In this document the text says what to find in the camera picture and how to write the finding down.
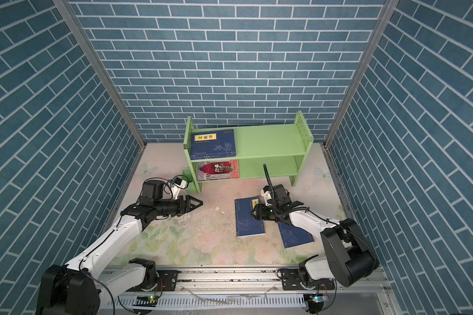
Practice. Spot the blue book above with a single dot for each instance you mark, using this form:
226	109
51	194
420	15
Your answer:
212	145
246	224
294	236

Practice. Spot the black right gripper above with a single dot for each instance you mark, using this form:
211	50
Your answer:
260	212

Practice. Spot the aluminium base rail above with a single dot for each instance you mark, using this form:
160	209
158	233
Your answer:
205	288

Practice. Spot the green two-tier shelf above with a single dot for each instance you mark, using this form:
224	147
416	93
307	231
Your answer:
283	148

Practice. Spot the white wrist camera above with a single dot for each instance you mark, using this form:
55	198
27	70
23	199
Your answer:
177	184
266	194

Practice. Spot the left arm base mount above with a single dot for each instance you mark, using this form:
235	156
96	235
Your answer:
165	280

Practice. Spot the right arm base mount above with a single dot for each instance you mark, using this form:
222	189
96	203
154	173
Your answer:
292	280

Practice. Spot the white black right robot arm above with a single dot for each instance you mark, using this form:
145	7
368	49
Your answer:
348	256

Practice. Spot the aluminium corner frame post right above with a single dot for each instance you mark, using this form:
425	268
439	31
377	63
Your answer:
372	44

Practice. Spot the aluminium corner frame post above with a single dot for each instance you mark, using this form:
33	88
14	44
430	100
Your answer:
372	44
67	13

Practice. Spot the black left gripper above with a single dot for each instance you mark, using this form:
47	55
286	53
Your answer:
187	209

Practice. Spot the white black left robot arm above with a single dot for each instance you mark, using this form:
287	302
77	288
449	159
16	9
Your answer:
80	286

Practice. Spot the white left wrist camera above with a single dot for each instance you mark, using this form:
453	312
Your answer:
177	184

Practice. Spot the red pink illustrated book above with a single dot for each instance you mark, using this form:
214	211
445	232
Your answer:
218	170

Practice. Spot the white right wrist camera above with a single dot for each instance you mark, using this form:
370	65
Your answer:
266	194

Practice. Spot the aluminium corner frame post left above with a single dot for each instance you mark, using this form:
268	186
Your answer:
67	13

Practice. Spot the small green box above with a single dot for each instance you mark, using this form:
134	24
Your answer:
187	179

